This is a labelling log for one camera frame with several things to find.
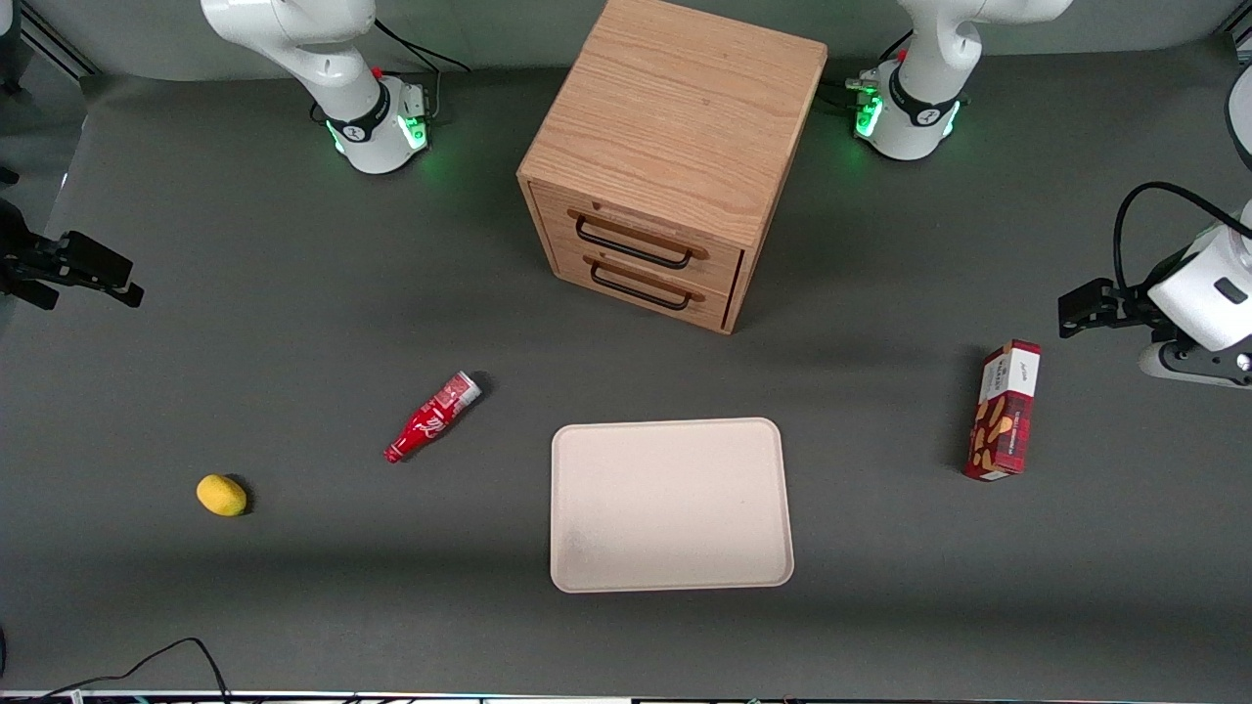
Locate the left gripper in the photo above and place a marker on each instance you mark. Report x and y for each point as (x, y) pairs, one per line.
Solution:
(1125, 304)

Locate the red cookie box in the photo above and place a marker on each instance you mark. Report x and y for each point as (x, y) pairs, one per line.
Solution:
(1004, 415)

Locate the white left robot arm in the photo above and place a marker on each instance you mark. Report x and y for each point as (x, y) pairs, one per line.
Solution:
(917, 94)

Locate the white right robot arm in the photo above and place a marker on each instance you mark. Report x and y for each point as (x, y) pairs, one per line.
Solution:
(364, 121)

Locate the beige plastic tray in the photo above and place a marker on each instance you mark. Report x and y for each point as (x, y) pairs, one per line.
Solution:
(669, 505)

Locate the yellow lemon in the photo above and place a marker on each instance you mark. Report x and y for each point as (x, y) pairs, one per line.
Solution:
(221, 495)

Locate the red cola bottle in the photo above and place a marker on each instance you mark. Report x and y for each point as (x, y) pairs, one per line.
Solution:
(434, 417)

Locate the wooden drawer cabinet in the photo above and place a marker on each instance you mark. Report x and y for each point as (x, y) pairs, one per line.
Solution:
(675, 137)

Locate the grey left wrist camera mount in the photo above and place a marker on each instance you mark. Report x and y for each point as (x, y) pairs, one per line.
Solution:
(1187, 362)

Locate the aluminium frame rail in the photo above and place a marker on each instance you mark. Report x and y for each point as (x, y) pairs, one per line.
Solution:
(1236, 33)
(55, 39)

